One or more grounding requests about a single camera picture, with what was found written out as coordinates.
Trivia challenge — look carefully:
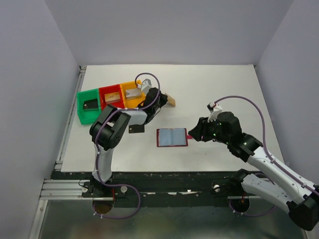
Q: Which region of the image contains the green plastic bin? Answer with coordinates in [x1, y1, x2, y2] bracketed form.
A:
[76, 88, 101, 125]

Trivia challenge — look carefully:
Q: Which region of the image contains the black VIP card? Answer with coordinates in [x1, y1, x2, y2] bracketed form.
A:
[129, 124, 145, 134]

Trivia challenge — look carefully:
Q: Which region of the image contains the red plastic bin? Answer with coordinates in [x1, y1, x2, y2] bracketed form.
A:
[98, 84, 124, 110]

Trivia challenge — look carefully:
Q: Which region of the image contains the gold card in red bin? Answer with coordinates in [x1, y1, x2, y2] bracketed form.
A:
[104, 92, 121, 104]

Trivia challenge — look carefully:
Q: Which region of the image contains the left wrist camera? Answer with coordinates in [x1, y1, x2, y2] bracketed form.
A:
[138, 79, 152, 95]

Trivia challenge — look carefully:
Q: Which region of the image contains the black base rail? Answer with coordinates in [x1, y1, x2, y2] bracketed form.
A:
[82, 171, 252, 209]

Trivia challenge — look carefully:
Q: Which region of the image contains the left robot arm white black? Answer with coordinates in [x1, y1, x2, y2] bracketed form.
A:
[89, 87, 168, 197]

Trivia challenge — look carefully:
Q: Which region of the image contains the aluminium frame rail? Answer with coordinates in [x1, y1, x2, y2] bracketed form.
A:
[39, 66, 88, 201]

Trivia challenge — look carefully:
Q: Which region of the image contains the gold VIP card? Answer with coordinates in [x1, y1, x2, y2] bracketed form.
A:
[166, 94, 176, 107]

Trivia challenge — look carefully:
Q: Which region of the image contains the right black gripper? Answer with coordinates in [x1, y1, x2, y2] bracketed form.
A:
[188, 115, 231, 144]

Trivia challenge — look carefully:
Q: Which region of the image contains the yellow plastic bin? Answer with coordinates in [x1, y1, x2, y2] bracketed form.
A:
[120, 81, 146, 108]

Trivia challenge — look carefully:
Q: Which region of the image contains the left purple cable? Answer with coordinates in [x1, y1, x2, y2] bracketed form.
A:
[93, 72, 161, 220]

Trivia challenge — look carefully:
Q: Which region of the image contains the silver card in yellow bin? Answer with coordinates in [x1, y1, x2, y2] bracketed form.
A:
[125, 88, 142, 100]

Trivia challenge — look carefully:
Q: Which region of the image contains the black card in green bin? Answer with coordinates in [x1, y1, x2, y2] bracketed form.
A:
[83, 99, 99, 111]

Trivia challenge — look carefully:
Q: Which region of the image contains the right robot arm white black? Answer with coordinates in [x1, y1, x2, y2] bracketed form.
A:
[188, 112, 319, 231]

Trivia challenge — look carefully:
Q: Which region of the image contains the red leather card holder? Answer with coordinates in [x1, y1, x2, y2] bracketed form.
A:
[157, 128, 193, 147]

